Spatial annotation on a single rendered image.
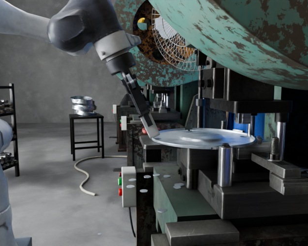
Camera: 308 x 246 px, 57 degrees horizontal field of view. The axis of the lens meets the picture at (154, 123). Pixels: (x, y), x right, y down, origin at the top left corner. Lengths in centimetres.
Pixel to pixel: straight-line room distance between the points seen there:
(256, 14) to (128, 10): 185
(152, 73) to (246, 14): 179
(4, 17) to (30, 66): 681
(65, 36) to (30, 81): 692
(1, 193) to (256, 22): 75
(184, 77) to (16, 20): 147
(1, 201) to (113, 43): 52
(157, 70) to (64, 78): 551
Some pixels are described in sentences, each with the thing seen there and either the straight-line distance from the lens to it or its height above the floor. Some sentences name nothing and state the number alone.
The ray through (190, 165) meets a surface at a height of 72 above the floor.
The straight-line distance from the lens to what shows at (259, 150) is 81.
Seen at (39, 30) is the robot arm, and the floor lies 108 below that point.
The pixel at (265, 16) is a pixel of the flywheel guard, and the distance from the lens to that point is 35.
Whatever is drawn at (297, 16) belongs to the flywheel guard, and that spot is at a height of 100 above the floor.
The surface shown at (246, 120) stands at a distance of 84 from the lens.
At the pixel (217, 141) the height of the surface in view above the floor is 78.
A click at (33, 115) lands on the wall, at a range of 768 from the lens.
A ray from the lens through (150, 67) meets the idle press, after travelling 211.
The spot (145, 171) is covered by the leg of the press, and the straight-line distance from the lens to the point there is 103.
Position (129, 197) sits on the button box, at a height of 53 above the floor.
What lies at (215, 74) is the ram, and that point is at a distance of 77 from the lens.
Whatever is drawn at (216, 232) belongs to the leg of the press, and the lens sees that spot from 61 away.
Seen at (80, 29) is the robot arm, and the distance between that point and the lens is 74.
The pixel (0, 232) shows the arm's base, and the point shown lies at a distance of 92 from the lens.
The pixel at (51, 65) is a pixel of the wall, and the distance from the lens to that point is 755.
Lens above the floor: 93
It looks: 8 degrees down
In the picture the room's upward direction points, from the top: straight up
